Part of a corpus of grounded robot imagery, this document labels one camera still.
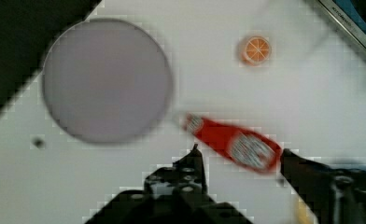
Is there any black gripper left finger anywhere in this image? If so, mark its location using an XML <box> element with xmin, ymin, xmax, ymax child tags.
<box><xmin>85</xmin><ymin>146</ymin><xmax>252</xmax><ymax>224</ymax></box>

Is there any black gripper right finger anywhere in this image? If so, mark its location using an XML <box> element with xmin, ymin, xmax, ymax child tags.
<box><xmin>280</xmin><ymin>149</ymin><xmax>366</xmax><ymax>224</ymax></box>

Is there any red ketchup bottle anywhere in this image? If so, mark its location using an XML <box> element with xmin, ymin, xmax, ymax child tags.
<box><xmin>181</xmin><ymin>114</ymin><xmax>282</xmax><ymax>174</ymax></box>

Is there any grey round plate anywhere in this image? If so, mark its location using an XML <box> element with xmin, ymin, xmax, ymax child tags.
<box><xmin>42</xmin><ymin>19</ymin><xmax>173</xmax><ymax>145</ymax></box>

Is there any orange slice toy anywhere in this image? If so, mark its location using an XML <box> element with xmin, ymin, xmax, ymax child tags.
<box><xmin>240</xmin><ymin>36</ymin><xmax>272</xmax><ymax>66</ymax></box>

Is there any silver toaster oven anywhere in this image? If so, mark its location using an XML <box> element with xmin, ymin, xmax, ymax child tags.
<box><xmin>311</xmin><ymin>0</ymin><xmax>366</xmax><ymax>57</ymax></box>

